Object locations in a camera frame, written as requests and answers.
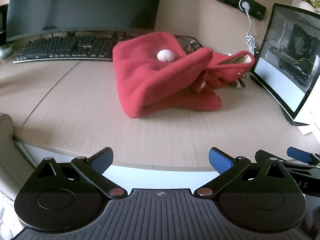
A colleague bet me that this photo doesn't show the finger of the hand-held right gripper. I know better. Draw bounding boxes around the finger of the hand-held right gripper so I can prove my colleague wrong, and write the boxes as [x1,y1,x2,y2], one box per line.
[286,147,320,167]
[254,149,288,166]

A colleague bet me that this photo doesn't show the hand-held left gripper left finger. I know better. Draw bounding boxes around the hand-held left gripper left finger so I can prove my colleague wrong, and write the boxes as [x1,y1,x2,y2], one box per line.
[32,147,127,199]

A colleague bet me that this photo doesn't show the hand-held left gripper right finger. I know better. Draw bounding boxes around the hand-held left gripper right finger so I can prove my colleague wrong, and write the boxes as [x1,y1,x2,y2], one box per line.
[194,147,292,200]

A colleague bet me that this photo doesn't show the red fleece garment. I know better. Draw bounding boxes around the red fleece garment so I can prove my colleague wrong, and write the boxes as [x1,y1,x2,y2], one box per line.
[112,32,256,119]

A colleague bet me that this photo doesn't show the white paper sheet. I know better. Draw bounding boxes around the white paper sheet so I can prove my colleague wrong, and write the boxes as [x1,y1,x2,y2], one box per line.
[297,123,320,136]

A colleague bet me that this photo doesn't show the grey chair armrest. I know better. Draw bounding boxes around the grey chair armrest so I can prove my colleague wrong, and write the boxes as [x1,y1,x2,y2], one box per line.
[0,113,36,201]

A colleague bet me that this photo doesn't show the glass-sided computer case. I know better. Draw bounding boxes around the glass-sided computer case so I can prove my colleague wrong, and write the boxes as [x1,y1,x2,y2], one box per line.
[249,2,320,127]

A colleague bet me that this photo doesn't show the white knitted cloth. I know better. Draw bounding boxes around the white knitted cloth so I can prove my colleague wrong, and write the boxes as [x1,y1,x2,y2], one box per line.
[0,190,19,240]

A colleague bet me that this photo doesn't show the black keyboard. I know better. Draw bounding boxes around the black keyboard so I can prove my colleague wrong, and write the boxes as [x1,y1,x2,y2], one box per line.
[13,35,118,64]

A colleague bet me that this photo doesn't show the green round object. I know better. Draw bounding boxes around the green round object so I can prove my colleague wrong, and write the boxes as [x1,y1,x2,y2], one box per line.
[0,42,13,61]

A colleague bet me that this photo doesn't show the black computer monitor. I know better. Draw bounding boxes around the black computer monitor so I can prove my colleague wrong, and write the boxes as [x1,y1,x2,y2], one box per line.
[5,0,164,43]

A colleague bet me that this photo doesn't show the black cables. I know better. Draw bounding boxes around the black cables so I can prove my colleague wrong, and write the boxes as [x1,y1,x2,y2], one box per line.
[174,34,205,53]

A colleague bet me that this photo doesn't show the white plug with cable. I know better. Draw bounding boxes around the white plug with cable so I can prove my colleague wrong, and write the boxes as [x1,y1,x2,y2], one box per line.
[239,1,256,56]

